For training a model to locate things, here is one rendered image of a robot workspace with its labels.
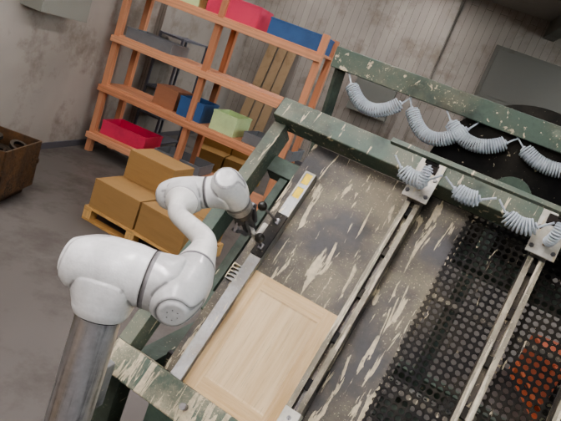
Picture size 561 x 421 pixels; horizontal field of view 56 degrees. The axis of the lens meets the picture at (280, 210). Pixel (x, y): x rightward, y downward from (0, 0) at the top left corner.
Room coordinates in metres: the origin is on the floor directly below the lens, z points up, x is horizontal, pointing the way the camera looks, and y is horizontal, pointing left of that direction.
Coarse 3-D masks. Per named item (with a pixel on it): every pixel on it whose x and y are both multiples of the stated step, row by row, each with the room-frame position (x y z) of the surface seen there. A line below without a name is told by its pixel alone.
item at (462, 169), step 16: (400, 144) 1.95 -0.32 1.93; (432, 160) 1.92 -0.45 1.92; (448, 160) 1.90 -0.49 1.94; (400, 176) 1.94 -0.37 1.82; (416, 176) 1.97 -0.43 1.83; (480, 176) 1.85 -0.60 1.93; (464, 192) 1.86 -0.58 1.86; (512, 192) 1.81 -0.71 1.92; (560, 208) 1.75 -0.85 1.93; (512, 224) 1.79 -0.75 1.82; (528, 224) 1.77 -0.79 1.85; (544, 224) 1.78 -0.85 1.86
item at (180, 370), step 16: (304, 176) 2.14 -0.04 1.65; (304, 192) 2.09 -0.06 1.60; (288, 208) 2.05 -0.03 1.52; (256, 256) 1.92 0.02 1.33; (240, 272) 1.88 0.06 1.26; (240, 288) 1.84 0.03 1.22; (224, 304) 1.80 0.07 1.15; (208, 320) 1.76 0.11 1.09; (208, 336) 1.72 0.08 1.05; (192, 352) 1.69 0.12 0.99; (176, 368) 1.65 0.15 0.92
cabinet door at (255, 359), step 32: (256, 288) 1.85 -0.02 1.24; (288, 288) 1.85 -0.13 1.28; (224, 320) 1.78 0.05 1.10; (256, 320) 1.78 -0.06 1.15; (288, 320) 1.77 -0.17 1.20; (320, 320) 1.76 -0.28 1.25; (224, 352) 1.70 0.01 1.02; (256, 352) 1.70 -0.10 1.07; (288, 352) 1.70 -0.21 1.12; (192, 384) 1.63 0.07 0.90; (224, 384) 1.63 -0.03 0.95; (256, 384) 1.63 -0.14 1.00; (288, 384) 1.62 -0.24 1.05; (256, 416) 1.56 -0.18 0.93
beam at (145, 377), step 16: (112, 352) 1.69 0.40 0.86; (128, 352) 1.69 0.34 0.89; (128, 368) 1.65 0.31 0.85; (144, 368) 1.65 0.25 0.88; (160, 368) 1.64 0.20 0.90; (128, 384) 1.61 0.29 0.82; (144, 384) 1.61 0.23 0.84; (160, 384) 1.61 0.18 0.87; (176, 384) 1.61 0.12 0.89; (160, 400) 1.57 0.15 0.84; (176, 400) 1.57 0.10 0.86; (192, 400) 1.57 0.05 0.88; (208, 400) 1.57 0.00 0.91; (176, 416) 1.54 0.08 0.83; (192, 416) 1.54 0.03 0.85; (208, 416) 1.53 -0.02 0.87; (224, 416) 1.53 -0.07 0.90
